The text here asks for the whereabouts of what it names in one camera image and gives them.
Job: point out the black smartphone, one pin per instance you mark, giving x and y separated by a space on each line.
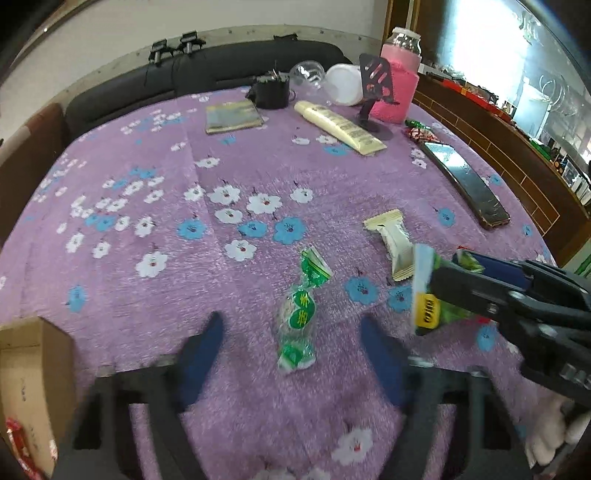
466 184

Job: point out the green snack packet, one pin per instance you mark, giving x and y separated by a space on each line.
427 295

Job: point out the wooden sideboard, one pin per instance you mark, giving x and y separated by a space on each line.
498 152

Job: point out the cardboard box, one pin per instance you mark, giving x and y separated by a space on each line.
27 369

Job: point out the purple floral tablecloth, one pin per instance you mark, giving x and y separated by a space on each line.
184 194

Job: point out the green notebook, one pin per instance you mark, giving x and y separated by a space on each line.
233 116

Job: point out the green twisted wrapper candy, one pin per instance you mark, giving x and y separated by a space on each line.
298 318

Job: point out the black phone stand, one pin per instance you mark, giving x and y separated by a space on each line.
376 76

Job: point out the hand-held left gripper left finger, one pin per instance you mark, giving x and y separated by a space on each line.
198 364

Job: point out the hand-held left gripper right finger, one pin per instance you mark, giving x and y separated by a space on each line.
385 360

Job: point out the brown chair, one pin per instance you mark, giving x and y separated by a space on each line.
27 152

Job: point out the small red and green candy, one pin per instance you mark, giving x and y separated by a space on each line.
421 133

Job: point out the cream white snack packet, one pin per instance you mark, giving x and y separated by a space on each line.
395 240

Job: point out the person's right hand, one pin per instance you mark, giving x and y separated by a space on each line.
554 429

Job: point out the dark sofa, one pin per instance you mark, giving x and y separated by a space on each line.
138 87

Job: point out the cream squeeze tube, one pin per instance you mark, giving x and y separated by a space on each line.
337 125

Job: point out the red packet with black label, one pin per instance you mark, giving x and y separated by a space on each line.
21 443

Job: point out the black desk container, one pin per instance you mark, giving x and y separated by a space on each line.
272 92

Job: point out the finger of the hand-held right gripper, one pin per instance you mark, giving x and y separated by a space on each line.
471 290
501 272

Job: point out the white lidded container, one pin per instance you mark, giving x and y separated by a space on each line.
344 85

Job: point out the bottle in pink knitted sleeve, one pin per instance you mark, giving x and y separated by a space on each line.
401 83

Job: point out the black clip device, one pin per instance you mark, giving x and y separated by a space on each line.
159 48
190 41

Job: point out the bright window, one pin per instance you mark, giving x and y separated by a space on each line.
498 46

